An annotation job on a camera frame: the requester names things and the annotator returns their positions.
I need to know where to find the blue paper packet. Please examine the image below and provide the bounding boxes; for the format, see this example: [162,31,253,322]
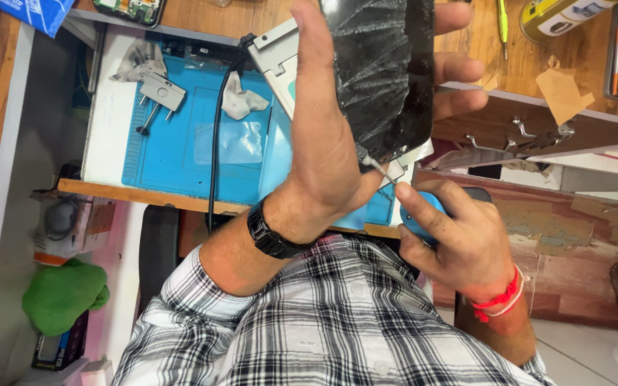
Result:
[0,0,77,39]

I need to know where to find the brown paper scrap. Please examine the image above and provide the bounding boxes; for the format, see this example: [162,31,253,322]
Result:
[535,55,595,127]

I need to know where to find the red thread bracelet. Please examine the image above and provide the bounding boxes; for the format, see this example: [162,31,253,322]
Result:
[470,264,525,323]

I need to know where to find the black cardboard box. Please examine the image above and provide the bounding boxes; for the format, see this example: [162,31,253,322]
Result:
[31,310,89,372]

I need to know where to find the clear plastic film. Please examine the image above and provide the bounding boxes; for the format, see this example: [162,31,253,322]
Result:
[193,122,263,165]

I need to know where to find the person's right hand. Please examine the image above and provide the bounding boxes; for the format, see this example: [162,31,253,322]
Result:
[395,179,518,299]

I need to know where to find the orange pen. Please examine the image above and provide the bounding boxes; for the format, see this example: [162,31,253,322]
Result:
[610,24,618,97]

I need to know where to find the white crumpled tissue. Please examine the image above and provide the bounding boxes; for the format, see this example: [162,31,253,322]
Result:
[221,72,270,121]

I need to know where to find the white phone frame parts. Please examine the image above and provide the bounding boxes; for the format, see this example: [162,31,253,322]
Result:
[378,138,435,189]

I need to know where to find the black cracked phone screen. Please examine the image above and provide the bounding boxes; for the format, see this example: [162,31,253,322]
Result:
[319,0,436,173]

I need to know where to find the person's left hand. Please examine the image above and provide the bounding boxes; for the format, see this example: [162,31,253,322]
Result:
[263,0,489,244]

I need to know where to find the blue needle-tip hand tool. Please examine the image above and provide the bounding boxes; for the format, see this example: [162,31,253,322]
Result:
[362,155,450,247]

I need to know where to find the blue silicone repair mat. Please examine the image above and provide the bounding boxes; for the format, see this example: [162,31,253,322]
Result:
[121,53,413,227]

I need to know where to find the black wristwatch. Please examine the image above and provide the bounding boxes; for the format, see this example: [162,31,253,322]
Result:
[246,195,318,261]

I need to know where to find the opened phone with circuit board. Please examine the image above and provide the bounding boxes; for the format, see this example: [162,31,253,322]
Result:
[92,0,168,29]

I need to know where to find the silver metal heating plate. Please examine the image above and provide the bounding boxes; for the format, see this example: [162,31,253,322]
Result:
[247,18,342,120]

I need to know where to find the grey metal jig with pins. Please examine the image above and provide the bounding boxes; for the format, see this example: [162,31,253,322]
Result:
[136,72,187,136]

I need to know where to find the yellow black can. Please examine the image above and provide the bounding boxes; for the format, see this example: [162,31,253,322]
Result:
[519,0,618,44]

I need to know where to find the black power cable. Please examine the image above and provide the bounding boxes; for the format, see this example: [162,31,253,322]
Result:
[206,33,257,232]

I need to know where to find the grey crumpled cloth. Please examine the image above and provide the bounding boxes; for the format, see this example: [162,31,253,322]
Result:
[109,38,168,83]

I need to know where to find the white orange carton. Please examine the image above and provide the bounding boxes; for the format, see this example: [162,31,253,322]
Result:
[32,190,117,267]

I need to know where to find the green cloth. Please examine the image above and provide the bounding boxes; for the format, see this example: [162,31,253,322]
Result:
[21,258,111,337]

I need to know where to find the black white plaid shirt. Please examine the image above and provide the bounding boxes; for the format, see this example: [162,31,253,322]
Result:
[112,233,558,386]

